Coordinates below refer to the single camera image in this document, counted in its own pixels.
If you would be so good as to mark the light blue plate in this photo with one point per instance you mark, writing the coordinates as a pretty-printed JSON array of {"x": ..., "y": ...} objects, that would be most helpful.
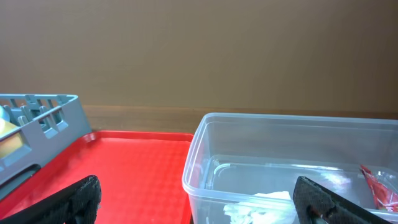
[{"x": 4, "y": 114}]

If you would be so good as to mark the clear plastic bin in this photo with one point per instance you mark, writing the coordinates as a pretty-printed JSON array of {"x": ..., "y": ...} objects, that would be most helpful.
[{"x": 258, "y": 158}]

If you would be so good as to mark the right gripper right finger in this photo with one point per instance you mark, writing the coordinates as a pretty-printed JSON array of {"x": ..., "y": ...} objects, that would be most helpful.
[{"x": 316, "y": 204}]

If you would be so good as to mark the red snack wrapper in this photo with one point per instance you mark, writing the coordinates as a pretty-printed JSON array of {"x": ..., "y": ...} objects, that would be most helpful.
[{"x": 384, "y": 198}]

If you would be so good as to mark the red plastic tray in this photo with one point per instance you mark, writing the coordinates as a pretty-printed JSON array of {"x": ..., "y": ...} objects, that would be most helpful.
[{"x": 140, "y": 174}]

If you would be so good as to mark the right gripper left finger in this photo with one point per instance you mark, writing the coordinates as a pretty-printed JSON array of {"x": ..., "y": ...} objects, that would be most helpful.
[{"x": 76, "y": 204}]

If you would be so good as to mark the white tissue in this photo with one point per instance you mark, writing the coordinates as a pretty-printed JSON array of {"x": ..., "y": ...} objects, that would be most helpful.
[{"x": 253, "y": 213}]

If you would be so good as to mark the yellow plastic cup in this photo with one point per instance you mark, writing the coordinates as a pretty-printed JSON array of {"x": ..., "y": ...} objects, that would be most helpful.
[{"x": 13, "y": 142}]

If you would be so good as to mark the grey plastic dishwasher rack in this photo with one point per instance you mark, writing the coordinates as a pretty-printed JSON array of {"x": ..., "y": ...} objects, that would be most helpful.
[{"x": 48, "y": 124}]

